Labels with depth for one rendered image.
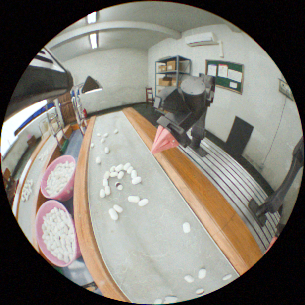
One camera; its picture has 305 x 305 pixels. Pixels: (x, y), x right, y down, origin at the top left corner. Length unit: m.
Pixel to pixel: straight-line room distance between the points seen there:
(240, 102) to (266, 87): 0.69
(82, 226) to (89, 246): 0.07
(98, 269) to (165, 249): 0.19
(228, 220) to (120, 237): 0.32
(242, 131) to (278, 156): 0.91
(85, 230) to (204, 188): 0.39
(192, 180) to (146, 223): 0.20
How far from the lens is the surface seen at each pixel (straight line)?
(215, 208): 0.33
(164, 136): 0.25
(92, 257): 0.32
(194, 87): 0.23
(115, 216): 0.30
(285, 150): 2.16
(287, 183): 0.57
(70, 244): 0.40
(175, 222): 0.30
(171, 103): 0.23
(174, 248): 0.30
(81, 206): 0.35
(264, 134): 2.07
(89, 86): 0.45
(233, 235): 0.36
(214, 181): 0.54
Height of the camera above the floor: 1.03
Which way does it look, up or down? 40 degrees down
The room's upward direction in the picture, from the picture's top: straight up
